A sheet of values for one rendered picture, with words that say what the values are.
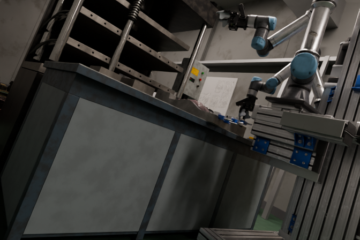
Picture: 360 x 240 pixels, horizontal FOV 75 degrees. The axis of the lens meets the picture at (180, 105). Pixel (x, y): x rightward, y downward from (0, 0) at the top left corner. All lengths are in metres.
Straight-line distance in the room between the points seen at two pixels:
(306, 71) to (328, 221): 0.72
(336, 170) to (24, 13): 9.32
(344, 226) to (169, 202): 0.90
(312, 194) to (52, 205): 1.24
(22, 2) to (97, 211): 8.81
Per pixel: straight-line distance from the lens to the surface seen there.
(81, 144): 1.16
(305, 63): 1.32
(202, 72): 2.72
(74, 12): 1.91
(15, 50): 9.49
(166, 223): 1.65
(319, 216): 1.45
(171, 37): 2.41
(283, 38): 1.58
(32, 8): 9.69
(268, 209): 3.48
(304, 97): 1.42
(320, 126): 1.16
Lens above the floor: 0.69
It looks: 6 degrees up
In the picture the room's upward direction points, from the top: 20 degrees clockwise
